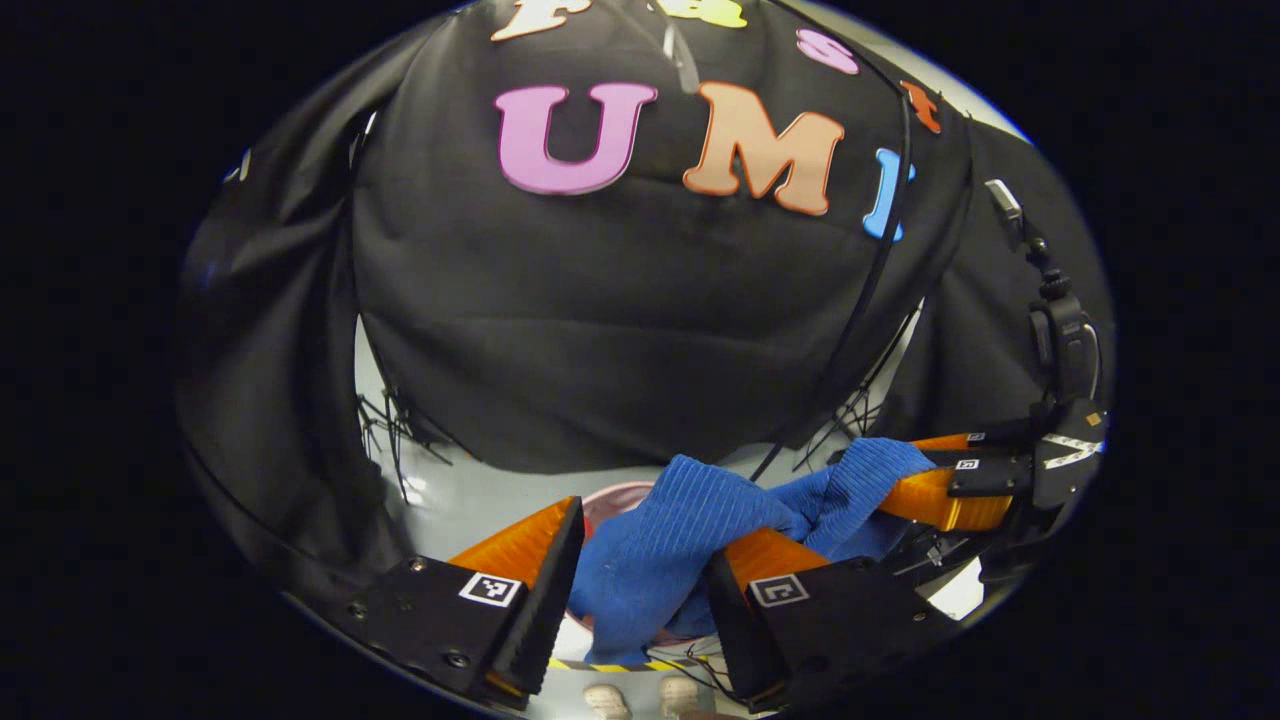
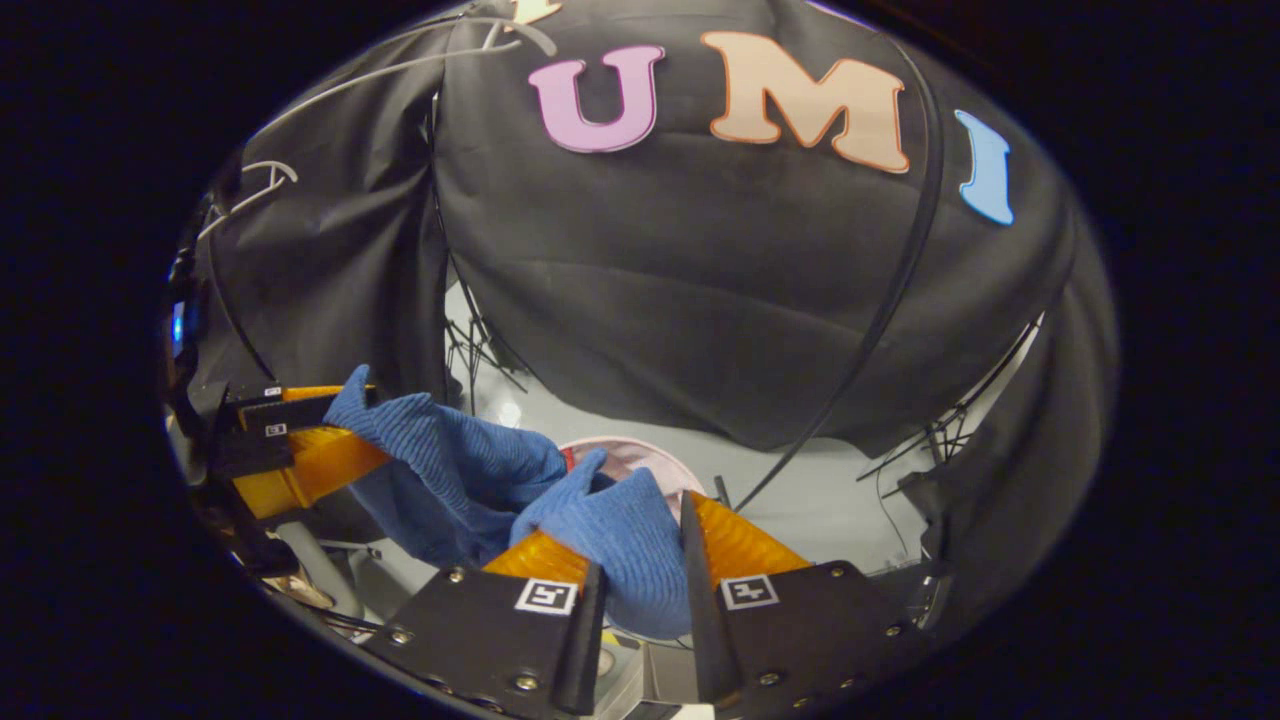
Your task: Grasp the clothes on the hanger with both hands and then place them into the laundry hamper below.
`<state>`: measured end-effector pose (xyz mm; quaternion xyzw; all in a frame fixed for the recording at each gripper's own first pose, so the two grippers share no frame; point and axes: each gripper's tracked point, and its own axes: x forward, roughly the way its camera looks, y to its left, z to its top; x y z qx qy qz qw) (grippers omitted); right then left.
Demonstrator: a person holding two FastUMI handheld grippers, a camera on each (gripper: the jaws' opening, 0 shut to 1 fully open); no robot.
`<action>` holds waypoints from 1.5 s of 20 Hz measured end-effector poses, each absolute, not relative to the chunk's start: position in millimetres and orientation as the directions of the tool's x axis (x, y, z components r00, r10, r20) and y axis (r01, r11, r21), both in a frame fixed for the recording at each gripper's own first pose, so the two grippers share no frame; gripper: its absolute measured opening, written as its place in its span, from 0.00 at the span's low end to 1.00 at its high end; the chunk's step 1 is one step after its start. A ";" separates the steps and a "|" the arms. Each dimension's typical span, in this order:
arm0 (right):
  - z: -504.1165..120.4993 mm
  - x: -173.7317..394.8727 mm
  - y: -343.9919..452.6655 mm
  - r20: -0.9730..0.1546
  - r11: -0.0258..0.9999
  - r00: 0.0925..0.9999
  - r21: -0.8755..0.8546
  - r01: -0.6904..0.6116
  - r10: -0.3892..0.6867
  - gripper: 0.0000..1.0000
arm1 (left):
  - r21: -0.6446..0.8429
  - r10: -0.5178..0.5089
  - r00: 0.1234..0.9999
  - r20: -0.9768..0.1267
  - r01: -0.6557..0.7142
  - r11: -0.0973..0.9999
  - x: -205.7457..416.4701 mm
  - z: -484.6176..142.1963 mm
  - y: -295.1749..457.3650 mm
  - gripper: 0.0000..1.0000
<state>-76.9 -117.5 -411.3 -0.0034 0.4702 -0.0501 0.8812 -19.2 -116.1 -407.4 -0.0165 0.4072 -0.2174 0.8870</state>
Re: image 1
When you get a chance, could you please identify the black clothes rack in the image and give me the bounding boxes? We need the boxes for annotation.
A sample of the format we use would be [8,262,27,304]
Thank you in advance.
[750,0,917,483]

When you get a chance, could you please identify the pink laundry hamper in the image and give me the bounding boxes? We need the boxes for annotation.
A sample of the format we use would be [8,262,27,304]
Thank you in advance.
[583,480,701,651]

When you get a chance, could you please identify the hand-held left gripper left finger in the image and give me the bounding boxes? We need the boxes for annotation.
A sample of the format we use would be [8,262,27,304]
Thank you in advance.
[345,495,587,711]

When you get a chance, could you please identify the black tripod stand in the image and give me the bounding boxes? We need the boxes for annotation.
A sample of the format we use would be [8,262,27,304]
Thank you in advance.
[357,385,453,507]

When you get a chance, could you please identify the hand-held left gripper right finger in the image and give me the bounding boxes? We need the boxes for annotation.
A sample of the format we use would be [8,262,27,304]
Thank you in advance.
[705,527,961,714]

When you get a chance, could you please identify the black backdrop cloth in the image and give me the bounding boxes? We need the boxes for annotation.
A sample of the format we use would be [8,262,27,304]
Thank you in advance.
[175,0,1117,601]

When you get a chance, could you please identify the person's right shoe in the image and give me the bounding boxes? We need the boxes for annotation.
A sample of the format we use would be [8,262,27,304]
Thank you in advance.
[658,677,704,718]

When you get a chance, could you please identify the blue corduroy shirt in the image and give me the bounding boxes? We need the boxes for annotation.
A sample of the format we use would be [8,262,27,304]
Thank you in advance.
[566,437,937,667]

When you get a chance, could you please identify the yellow black floor tape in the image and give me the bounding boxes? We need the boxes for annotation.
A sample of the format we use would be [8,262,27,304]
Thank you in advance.
[547,654,707,675]

